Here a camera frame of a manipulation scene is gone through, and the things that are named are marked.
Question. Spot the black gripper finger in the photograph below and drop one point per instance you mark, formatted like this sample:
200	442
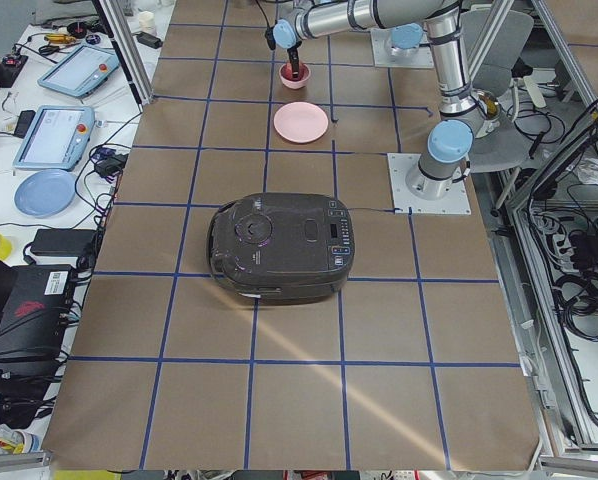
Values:
294	62

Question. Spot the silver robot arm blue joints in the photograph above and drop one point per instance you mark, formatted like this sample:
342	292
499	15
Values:
441	21

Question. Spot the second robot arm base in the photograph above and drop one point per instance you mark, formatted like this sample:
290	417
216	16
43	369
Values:
404	40

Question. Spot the pink bowl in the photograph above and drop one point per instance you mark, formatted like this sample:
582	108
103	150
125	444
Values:
292	81

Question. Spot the pink plate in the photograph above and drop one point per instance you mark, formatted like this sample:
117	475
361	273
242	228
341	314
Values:
300	122

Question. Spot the shiny metal bowl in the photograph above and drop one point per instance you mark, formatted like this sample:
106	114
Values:
491	112

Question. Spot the light blue plate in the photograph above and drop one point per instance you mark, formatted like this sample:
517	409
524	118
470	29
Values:
45	193

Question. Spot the black power adapter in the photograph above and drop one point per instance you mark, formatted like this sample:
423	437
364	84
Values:
149	40

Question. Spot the dark brown rice cooker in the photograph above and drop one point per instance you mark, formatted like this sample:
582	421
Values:
281	246

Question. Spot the grey white chair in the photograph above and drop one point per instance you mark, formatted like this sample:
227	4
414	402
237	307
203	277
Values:
504	147

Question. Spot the upper blue teach pendant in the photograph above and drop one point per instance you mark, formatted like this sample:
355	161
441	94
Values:
83	71

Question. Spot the blue teach pendant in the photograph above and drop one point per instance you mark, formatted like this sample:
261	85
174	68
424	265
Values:
83	71
56	139

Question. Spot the lower blue teach pendant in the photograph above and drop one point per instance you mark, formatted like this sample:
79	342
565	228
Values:
56	139

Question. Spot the black power brick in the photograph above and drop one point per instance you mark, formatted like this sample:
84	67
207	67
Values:
62	242

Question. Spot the black laptop red logo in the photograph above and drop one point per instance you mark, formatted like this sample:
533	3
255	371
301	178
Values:
35	301

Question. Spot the aluminium frame post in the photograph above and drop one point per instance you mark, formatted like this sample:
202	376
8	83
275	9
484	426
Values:
123	43

